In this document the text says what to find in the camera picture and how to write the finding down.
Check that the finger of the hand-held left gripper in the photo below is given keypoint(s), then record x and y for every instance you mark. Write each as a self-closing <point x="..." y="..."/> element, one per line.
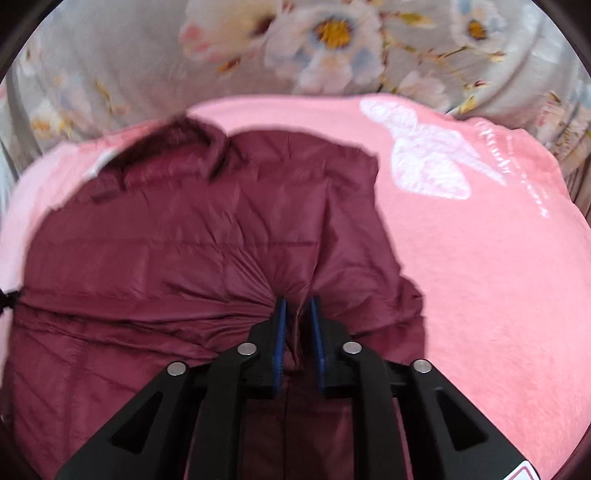
<point x="5" y="301"/>

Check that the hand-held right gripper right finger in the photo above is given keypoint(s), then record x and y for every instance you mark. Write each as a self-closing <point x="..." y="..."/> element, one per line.
<point x="316" y="341"/>

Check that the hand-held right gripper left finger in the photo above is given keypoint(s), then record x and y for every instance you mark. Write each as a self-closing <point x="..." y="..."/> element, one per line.
<point x="279" y="341"/>

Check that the maroon puffer jacket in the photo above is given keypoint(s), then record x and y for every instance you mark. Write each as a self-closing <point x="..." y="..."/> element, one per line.
<point x="184" y="249"/>

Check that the pink fleece butterfly blanket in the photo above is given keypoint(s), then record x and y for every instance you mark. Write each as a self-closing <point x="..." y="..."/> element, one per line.
<point x="485" y="277"/>

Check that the grey floral bedsheet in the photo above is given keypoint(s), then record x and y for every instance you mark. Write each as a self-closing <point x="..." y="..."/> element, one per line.
<point x="138" y="60"/>

